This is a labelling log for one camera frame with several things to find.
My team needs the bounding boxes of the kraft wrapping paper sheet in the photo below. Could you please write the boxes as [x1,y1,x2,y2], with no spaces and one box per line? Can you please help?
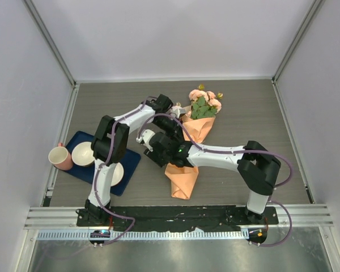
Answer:
[164,104,216,200]

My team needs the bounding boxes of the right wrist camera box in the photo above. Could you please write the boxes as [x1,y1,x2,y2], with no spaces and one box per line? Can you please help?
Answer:
[136,129,155,152]

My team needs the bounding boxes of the slotted white cable duct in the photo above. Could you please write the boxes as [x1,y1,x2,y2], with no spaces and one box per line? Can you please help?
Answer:
[36,228,249,241]

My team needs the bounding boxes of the brown rimmed cream bowl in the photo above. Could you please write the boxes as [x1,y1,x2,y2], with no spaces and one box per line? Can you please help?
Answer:
[71,142,95,167]

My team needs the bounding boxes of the pink cup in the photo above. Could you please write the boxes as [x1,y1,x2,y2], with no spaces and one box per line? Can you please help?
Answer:
[48,143,74,171]

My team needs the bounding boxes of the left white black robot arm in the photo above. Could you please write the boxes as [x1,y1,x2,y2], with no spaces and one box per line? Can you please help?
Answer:
[76,95,186,227]

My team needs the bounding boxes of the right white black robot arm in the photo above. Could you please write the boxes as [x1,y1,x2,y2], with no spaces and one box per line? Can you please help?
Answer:
[137,129,281,224]

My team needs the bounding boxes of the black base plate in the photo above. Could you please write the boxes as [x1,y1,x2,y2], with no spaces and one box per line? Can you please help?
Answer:
[76,205,279,232]

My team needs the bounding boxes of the white bowl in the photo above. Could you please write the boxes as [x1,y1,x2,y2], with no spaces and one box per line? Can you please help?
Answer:
[111,163,124,186]

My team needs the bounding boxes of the dark blue tray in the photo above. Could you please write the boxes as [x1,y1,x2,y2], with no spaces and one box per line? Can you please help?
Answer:
[65,131,141,196]

